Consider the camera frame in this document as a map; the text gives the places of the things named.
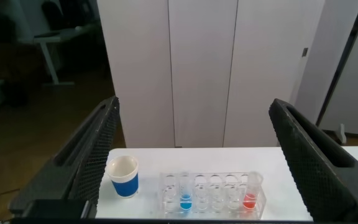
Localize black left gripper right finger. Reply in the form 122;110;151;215
268;98;358;224

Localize test tube with blue liquid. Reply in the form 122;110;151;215
178;172;194;213

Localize clear acrylic test tube rack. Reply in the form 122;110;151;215
158;171;267;220

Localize test tube with red liquid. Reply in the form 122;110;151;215
242;170;263;211

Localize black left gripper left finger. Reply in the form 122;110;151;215
7;95;120;218

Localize black backpack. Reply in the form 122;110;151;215
41;0;67;30

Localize white standing desk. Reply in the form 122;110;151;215
32;26;101;86

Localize blue and white paper cup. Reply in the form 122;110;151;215
106;154;140;199

